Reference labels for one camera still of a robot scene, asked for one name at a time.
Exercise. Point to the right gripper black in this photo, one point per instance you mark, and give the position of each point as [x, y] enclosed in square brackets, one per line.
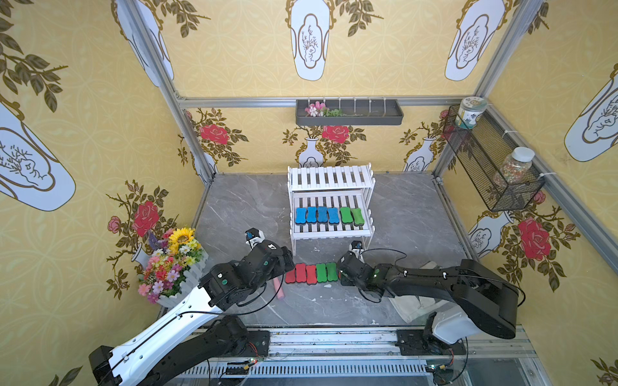
[344, 268]

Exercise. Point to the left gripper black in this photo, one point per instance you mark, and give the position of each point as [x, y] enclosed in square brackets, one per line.
[283, 258]

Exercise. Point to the green eraser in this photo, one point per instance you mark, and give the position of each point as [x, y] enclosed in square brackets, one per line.
[332, 273]
[346, 215]
[357, 217]
[321, 273]

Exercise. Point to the red eraser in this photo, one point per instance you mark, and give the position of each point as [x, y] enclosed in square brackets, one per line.
[311, 275]
[301, 273]
[290, 277]

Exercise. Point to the blue eraser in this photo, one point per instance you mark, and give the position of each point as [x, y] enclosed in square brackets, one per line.
[322, 215]
[311, 217]
[333, 216]
[301, 216]

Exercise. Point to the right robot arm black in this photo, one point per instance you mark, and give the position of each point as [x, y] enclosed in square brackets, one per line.
[489, 301]

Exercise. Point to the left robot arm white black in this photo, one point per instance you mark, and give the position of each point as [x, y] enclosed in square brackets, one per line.
[199, 327]

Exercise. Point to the white two-tier slatted shelf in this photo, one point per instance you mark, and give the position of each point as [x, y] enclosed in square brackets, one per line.
[331, 202]

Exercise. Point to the grey work glove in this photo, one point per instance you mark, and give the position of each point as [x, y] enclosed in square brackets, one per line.
[415, 309]

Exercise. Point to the flower arrangement white fence planter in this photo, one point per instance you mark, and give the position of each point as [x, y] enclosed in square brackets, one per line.
[172, 269]

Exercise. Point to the small pink flower sprig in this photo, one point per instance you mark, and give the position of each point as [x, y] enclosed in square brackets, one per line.
[320, 109]

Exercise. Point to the clear jar white lid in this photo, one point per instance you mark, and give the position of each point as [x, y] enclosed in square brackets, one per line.
[515, 166]

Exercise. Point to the jar with green label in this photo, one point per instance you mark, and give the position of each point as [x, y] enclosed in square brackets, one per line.
[470, 110]

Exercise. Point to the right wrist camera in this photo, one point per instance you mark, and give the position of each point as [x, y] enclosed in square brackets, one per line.
[357, 248]

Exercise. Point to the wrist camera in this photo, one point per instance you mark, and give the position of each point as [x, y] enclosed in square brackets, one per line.
[254, 236]
[357, 248]

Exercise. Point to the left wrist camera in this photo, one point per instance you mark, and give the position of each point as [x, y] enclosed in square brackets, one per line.
[254, 236]

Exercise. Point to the purple garden fork pink handle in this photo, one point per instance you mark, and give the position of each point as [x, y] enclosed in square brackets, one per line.
[278, 285]

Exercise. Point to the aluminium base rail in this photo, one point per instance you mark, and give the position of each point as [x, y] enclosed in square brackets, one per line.
[288, 343]

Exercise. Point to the white slotted cable duct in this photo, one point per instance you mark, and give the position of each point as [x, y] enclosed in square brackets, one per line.
[306, 369]

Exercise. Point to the dark grey wall tray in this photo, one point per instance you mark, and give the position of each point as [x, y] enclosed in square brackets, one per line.
[357, 111]

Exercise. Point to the black wire wall basket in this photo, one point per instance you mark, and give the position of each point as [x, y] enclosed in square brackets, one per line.
[481, 151]

